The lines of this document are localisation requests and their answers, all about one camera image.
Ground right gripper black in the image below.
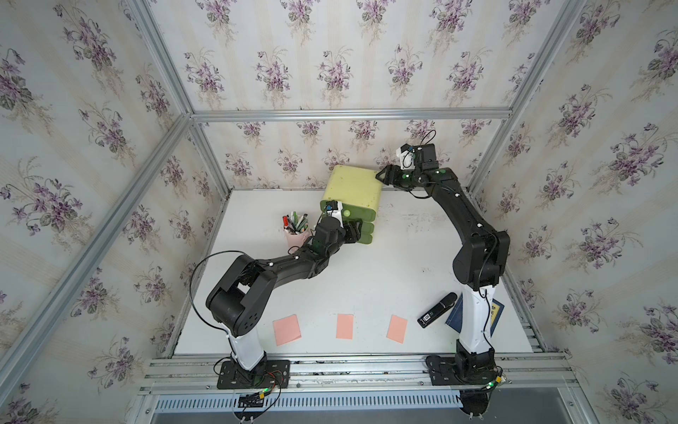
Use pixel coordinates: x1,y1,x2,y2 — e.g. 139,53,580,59
373,164,420,189

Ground green drawer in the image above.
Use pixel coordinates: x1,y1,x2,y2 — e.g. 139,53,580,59
354,219,374,238
358,234,373,245
320,200,377,222

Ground green top drawer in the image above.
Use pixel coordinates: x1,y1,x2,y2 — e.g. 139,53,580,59
320,200,377,222

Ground green bottom drawer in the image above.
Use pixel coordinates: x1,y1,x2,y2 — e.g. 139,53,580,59
358,234,373,245

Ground yellow green drawer cabinet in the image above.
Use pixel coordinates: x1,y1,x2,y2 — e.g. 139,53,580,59
321,165,383,213

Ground pink sticky pad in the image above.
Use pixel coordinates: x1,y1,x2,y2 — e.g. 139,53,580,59
335,314,354,340
273,314,302,346
387,314,408,344

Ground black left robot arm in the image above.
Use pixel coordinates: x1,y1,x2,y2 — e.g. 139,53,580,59
206,216,363,374

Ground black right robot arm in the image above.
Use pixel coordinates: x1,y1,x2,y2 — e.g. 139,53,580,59
376,144,510,383

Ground pens in cup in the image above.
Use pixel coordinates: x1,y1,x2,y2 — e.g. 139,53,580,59
282,211,308,235

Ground pink pen cup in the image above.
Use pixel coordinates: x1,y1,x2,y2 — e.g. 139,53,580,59
285,229,312,248

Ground dark blue notebook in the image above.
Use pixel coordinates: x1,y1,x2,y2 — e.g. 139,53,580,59
446,295,505,335

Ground small circuit board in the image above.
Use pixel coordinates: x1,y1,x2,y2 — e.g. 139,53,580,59
238,393,267,409

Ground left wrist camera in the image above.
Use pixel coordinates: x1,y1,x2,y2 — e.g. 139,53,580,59
323,201,344,226

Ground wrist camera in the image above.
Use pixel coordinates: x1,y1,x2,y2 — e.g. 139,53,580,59
397,143,420,170
323,201,344,226

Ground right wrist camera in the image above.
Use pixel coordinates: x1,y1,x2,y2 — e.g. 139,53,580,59
397,143,420,170

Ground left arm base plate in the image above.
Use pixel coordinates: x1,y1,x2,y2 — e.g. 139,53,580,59
216,360,291,390

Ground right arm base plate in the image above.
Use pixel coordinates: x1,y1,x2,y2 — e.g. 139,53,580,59
425,352,503,387

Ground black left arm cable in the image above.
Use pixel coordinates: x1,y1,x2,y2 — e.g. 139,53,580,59
188,250,250,340

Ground aluminium front rail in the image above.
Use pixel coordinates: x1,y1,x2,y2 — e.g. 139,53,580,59
139,353,579,395

